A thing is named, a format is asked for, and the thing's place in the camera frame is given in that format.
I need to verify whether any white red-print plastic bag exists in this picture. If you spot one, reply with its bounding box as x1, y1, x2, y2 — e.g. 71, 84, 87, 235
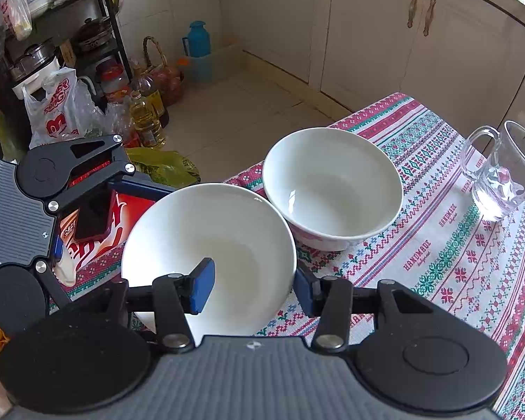
23, 67, 93, 148

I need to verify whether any red printed carton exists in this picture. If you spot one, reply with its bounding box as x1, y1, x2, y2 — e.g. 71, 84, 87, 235
58, 189, 157, 287

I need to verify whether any white bowl with pink print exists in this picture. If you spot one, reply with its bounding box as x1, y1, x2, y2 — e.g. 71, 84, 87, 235
262, 128, 404, 252

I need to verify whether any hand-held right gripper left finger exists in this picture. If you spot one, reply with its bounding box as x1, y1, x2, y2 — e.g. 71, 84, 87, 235
48, 257, 216, 354

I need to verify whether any white kitchen cabinet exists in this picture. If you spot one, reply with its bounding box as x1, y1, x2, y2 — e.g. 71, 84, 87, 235
219, 0, 525, 152

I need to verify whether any red-lidded plastic jar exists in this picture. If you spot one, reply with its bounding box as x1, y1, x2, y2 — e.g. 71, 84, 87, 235
97, 62, 130, 103

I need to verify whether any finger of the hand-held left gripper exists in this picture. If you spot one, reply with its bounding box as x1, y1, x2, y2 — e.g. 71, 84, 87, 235
47, 135, 176, 218
34, 236, 76, 316

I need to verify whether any plain white bowl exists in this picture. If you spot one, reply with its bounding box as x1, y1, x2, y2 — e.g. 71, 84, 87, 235
121, 183, 298, 345

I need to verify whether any clear glass mug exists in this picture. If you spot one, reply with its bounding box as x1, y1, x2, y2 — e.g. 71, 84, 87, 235
459, 120, 525, 222

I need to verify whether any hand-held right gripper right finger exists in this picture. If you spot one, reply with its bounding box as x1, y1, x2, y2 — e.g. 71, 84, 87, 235
293, 261, 460, 354

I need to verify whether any patterned woven tablecloth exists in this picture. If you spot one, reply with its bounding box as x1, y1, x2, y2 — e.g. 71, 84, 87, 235
61, 93, 525, 420

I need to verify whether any yellow cooking oil bottle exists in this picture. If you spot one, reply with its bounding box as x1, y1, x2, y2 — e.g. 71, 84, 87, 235
128, 90, 167, 148

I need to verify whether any light blue plastic tub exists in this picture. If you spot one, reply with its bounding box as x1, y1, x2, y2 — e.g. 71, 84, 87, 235
183, 54, 215, 83

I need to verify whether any green plastic bag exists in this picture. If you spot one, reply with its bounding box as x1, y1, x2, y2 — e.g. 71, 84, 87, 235
125, 147, 202, 188

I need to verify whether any blue thermos jug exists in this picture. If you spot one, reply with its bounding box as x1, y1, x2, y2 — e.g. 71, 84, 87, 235
182, 20, 213, 59

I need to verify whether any wicker basket with handle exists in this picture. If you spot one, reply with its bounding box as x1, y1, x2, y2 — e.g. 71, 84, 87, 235
142, 36, 187, 107

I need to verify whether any dark lidded pot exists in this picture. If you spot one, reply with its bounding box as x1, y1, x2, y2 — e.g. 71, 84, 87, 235
76, 17, 115, 54

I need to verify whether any steel cooking pot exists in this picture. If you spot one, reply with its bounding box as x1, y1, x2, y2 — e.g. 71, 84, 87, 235
8, 38, 61, 83

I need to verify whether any black metal shelf rack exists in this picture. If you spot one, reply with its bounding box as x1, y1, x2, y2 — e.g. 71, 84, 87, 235
0, 0, 134, 149

